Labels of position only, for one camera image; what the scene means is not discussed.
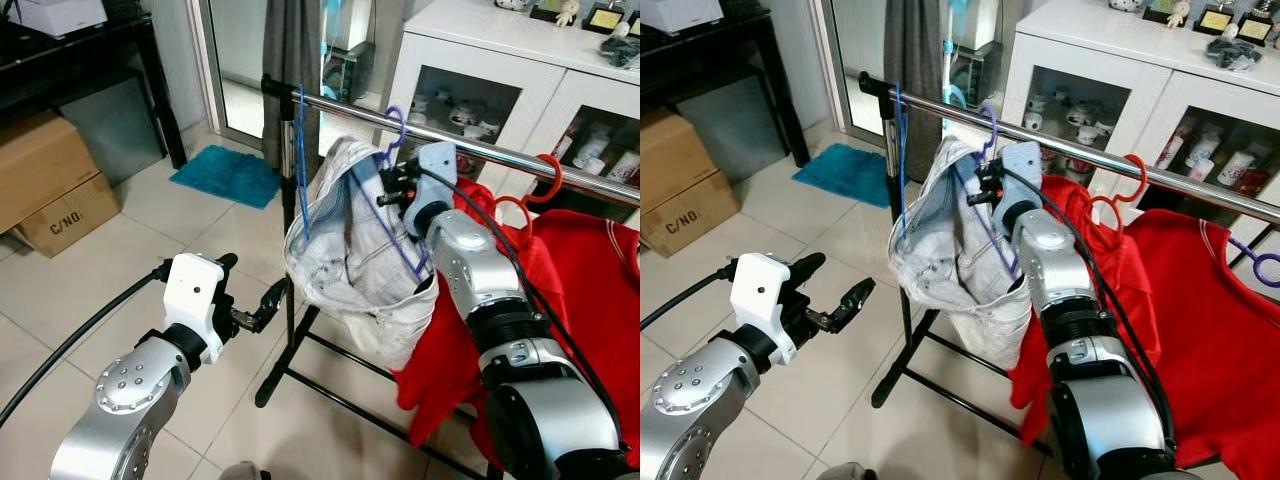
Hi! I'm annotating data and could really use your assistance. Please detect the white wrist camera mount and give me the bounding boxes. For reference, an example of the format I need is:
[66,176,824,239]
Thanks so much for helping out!
[730,252,797,363]
[163,253,233,363]
[1000,141,1044,206]
[413,141,460,204]

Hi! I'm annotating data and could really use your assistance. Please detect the grey curtain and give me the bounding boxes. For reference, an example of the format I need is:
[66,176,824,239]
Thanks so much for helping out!
[883,0,944,171]
[262,0,323,173]

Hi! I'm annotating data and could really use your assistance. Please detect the black table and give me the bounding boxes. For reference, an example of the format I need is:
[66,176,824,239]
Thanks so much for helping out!
[0,10,191,171]
[640,8,813,169]

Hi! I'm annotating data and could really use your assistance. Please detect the teal floor mat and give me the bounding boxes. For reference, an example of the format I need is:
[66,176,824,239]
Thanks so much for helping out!
[792,143,887,209]
[168,145,284,210]

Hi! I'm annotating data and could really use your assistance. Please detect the white cabinet glass doors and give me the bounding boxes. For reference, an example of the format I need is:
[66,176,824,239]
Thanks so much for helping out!
[1000,0,1280,237]
[385,0,641,206]

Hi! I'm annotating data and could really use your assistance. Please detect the teal plastic chair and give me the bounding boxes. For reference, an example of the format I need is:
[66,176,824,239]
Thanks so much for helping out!
[318,0,349,101]
[944,0,972,107]

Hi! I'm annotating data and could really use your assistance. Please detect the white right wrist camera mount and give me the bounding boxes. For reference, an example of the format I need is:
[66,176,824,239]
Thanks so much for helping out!
[1000,141,1044,206]
[413,141,460,204]

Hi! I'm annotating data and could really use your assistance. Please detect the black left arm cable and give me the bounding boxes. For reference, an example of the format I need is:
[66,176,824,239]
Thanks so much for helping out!
[0,262,173,429]
[640,264,737,333]

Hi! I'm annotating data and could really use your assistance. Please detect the white box device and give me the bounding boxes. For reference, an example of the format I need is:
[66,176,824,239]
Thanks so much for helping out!
[655,0,727,36]
[5,0,109,39]

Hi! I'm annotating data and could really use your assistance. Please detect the large plain cardboard box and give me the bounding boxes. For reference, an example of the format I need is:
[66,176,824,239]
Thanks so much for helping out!
[0,112,103,237]
[640,108,707,217]

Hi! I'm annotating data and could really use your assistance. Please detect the red garment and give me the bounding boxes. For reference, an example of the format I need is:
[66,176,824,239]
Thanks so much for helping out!
[393,178,546,446]
[1130,208,1280,480]
[530,208,641,471]
[1008,175,1163,441]

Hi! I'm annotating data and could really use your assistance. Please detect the greyish white garment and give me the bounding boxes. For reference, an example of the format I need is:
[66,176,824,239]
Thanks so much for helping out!
[888,137,1036,373]
[284,137,441,373]

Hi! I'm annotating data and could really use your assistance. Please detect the white glass door frame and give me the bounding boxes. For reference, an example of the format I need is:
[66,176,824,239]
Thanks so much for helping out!
[812,0,1021,151]
[190,0,401,151]

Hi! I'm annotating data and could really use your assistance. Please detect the black crumpled cloth item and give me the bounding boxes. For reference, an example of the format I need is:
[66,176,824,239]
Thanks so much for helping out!
[1205,38,1263,73]
[600,35,641,71]

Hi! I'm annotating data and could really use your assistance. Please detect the small cardboard box C/NO print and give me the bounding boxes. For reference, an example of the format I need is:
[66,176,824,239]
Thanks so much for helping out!
[12,172,123,259]
[640,170,744,259]

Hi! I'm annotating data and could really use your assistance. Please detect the grey cabinet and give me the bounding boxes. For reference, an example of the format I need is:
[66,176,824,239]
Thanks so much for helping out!
[58,78,169,187]
[675,75,791,186]

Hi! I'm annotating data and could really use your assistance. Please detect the thin blue hanger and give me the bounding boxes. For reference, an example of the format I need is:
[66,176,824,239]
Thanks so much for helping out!
[892,83,912,241]
[293,85,313,243]

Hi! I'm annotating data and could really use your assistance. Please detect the purple plastic hanger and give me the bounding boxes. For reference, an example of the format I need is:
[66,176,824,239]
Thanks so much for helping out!
[345,105,433,283]
[1228,238,1280,291]
[953,104,1023,283]

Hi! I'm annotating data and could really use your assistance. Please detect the red plastic hanger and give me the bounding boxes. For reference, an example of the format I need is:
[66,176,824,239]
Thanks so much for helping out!
[1117,153,1150,206]
[1089,194,1130,247]
[527,152,566,206]
[492,195,536,241]

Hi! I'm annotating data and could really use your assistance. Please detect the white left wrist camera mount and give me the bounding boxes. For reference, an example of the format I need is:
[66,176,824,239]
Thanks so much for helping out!
[163,253,233,363]
[730,252,797,363]

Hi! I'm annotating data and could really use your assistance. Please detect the black clothes rack silver rail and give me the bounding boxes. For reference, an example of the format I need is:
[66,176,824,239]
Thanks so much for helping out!
[858,70,1280,471]
[255,73,641,480]

